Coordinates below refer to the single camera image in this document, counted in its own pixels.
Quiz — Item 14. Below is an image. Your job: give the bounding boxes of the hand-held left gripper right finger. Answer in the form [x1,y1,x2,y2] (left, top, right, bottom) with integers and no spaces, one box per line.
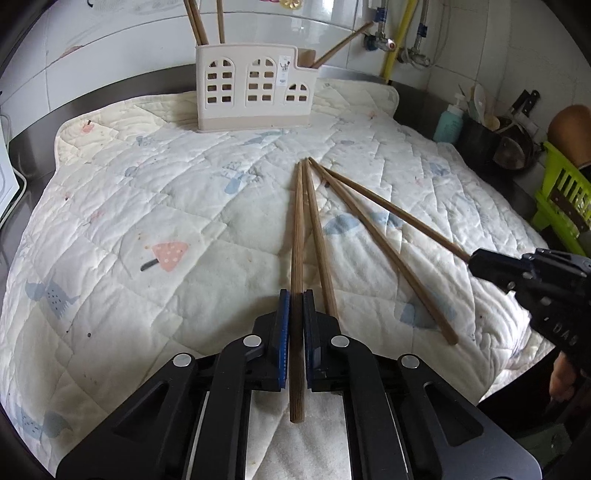
[302,290,543,480]

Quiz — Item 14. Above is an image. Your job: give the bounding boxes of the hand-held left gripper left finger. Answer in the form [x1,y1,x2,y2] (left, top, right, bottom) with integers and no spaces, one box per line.
[55,288,291,480]

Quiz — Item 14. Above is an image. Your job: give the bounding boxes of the cream house-shaped utensil holder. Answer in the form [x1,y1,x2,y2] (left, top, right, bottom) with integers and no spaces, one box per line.
[195,44,319,132]

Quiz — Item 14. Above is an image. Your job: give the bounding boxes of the person's right hand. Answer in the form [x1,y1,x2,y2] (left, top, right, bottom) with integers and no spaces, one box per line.
[551,356,576,402]

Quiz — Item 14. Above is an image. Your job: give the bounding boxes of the green plastic basket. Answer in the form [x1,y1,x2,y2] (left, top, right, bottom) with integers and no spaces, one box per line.
[529,141,591,258]

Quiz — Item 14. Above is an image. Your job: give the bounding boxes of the black utensil pot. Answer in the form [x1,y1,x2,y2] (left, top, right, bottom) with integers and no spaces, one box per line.
[490,117,537,172]
[458,115,505,162]

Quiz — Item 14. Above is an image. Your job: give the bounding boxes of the teal plastic bottle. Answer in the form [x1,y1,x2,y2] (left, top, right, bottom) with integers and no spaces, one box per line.
[431,95,465,145]

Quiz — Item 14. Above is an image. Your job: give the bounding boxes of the wooden cutting board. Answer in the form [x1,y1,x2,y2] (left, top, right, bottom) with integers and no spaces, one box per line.
[549,104,591,168]

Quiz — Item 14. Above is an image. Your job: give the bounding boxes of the black kitchen cleaver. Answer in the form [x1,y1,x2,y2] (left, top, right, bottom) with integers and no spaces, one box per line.
[509,89,541,120]

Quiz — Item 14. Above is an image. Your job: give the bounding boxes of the white spoon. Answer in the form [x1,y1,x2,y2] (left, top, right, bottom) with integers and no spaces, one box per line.
[468,84,489,125]

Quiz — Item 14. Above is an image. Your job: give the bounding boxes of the white quilted printed mat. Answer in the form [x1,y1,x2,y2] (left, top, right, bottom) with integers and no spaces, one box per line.
[0,76,555,480]

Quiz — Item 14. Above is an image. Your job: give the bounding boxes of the white microwave oven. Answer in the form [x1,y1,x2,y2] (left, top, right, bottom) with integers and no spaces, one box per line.
[0,138,23,222]

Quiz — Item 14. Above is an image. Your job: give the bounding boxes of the metal valve with blue handle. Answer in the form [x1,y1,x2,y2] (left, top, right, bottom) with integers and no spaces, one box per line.
[365,7,399,52]
[400,25,434,69]

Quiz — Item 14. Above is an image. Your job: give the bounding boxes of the yellow gas hose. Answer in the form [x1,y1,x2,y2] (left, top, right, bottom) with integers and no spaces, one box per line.
[380,0,417,80]

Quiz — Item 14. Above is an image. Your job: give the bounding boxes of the white power cable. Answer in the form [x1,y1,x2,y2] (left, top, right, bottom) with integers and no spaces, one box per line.
[0,113,29,229]

